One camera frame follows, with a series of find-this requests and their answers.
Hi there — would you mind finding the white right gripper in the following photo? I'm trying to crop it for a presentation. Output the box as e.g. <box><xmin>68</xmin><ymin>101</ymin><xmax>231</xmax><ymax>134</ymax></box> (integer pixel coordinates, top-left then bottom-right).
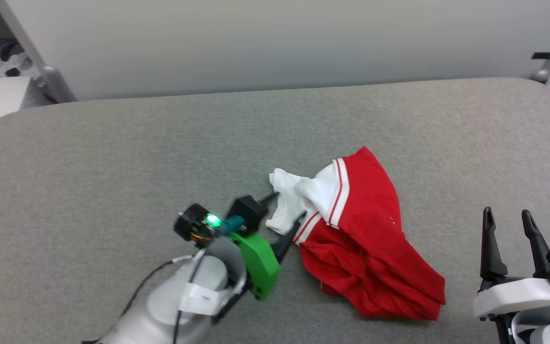
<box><xmin>473</xmin><ymin>206</ymin><xmax>550</xmax><ymax>320</ymax></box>

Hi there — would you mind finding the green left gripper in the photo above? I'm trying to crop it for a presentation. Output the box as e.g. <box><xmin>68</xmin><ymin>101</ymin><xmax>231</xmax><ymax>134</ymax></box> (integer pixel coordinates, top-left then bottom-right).
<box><xmin>230</xmin><ymin>192</ymin><xmax>307</xmax><ymax>301</ymax></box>

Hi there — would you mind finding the red and white jersey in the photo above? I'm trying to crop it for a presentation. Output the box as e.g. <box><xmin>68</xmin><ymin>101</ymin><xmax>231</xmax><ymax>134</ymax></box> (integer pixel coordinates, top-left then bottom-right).
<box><xmin>265</xmin><ymin>146</ymin><xmax>446</xmax><ymax>322</ymax></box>

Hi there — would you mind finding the white paper label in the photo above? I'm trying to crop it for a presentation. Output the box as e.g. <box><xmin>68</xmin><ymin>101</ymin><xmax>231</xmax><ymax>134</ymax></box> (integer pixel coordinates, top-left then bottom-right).
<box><xmin>179</xmin><ymin>282</ymin><xmax>232</xmax><ymax>316</ymax></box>

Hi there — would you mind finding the white power strip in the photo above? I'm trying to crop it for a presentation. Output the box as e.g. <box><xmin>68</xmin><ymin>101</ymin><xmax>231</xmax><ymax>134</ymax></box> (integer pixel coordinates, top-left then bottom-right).
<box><xmin>0</xmin><ymin>47</ymin><xmax>42</xmax><ymax>80</ymax></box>

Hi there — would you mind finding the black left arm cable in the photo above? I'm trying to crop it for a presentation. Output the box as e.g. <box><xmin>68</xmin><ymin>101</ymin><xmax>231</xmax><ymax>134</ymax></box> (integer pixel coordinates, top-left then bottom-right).
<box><xmin>82</xmin><ymin>256</ymin><xmax>194</xmax><ymax>344</ymax></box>

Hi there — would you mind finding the grey metal post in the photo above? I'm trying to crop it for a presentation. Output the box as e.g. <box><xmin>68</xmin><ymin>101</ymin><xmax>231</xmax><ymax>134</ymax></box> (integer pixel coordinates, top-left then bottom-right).
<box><xmin>0</xmin><ymin>0</ymin><xmax>78</xmax><ymax>104</ymax></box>

